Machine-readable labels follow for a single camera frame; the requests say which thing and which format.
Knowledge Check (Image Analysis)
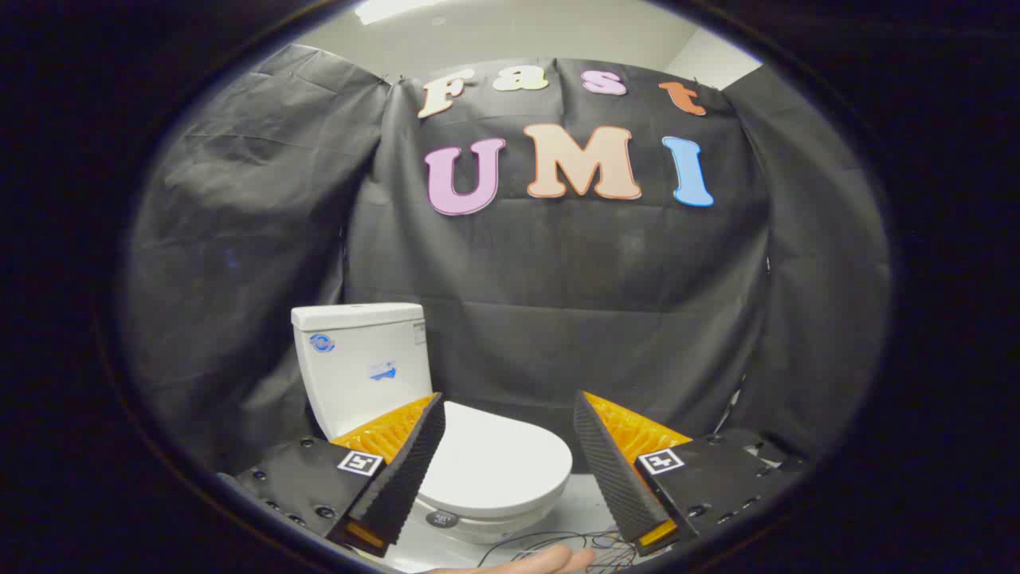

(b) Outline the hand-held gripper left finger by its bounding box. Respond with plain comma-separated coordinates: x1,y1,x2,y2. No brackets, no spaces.
217,391,447,559

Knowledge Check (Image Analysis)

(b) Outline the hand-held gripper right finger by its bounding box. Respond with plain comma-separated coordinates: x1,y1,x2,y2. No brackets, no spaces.
572,389,807,557

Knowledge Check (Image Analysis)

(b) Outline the white toilet lid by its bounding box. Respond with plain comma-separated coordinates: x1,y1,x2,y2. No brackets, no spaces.
414,401,573,519

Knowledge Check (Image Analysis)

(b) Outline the white toilet with tank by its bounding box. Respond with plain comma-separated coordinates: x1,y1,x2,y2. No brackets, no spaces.
291,303,575,547

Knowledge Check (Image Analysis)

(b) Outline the black backdrop cloth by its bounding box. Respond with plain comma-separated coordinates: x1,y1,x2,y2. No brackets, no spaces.
124,44,892,479

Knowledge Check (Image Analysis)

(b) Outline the tangle of black cables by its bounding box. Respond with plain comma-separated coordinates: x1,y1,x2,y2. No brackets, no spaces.
478,530,638,572

